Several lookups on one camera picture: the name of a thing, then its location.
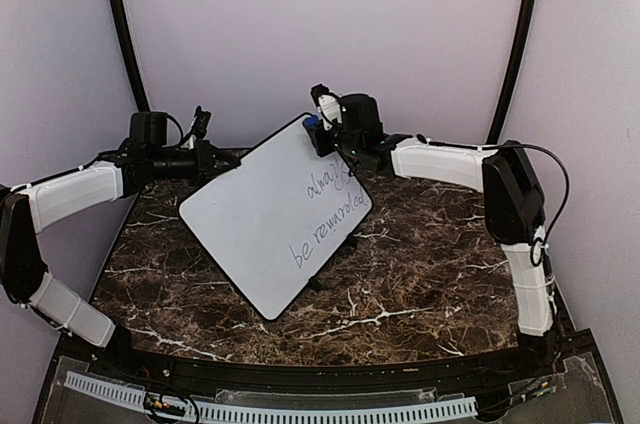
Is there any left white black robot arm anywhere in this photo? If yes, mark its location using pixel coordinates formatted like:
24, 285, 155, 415
1, 108, 241, 380

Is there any black curved front rail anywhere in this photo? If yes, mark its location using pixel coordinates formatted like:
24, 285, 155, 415
59, 333, 591, 398

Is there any right black frame post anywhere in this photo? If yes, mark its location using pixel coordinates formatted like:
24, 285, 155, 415
486, 0, 536, 145

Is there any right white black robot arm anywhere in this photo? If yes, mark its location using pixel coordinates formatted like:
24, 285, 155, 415
303, 84, 555, 337

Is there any left black frame post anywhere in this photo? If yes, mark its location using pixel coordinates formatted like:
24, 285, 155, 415
109, 0, 150, 112

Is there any white slotted cable duct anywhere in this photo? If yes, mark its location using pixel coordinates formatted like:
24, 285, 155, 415
63, 371, 478, 423

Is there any white whiteboard black frame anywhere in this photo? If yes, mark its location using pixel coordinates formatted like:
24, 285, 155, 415
179, 113, 373, 320

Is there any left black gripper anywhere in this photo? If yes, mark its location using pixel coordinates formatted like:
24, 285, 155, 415
149, 139, 242, 186

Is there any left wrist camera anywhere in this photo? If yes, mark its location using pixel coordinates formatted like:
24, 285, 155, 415
183, 106, 211, 149

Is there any black frame post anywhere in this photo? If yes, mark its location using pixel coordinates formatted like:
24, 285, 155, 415
486, 0, 536, 145
109, 0, 150, 112

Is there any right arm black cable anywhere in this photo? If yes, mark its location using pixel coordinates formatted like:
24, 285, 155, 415
424, 136, 571, 268

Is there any blue whiteboard eraser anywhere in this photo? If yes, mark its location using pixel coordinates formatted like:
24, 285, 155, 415
303, 115, 322, 129

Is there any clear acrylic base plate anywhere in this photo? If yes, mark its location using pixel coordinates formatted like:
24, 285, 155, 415
34, 355, 616, 423

